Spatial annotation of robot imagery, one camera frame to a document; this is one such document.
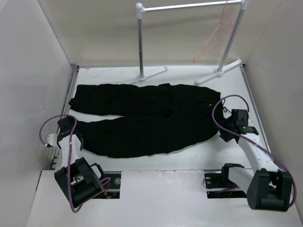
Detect black trousers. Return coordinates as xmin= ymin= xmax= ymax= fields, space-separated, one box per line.
xmin=69 ymin=84 xmax=223 ymax=158

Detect pink wire hanger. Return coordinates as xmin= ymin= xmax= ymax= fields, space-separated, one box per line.
xmin=193 ymin=0 xmax=235 ymax=63

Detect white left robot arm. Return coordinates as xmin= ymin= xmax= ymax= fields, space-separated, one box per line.
xmin=54 ymin=116 xmax=110 ymax=212

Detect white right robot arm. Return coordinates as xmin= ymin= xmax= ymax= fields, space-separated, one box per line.
xmin=219 ymin=109 xmax=293 ymax=212

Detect white clothes rack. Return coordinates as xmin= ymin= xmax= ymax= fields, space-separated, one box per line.
xmin=127 ymin=0 xmax=249 ymax=85

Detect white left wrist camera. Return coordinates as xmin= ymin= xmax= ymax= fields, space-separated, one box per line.
xmin=45 ymin=133 xmax=58 ymax=148

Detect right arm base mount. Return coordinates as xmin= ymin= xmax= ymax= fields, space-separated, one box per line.
xmin=202 ymin=171 xmax=247 ymax=199

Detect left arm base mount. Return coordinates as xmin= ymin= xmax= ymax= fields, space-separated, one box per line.
xmin=95 ymin=172 xmax=122 ymax=199

